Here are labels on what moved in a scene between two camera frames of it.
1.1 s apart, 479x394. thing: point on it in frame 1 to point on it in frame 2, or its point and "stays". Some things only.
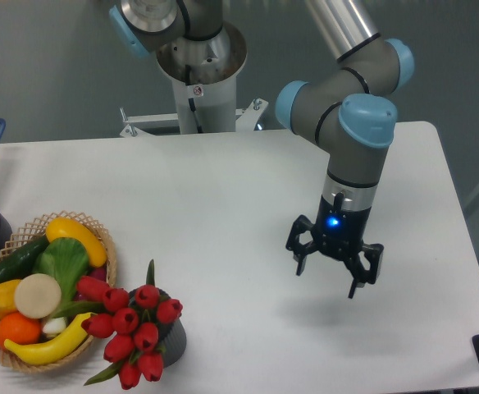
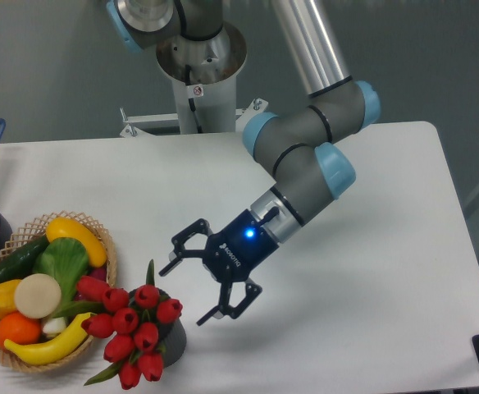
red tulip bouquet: [133, 325] stays
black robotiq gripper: [339, 232] to [231, 255]
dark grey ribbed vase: [172, 336] stays
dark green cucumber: [16, 266] stays
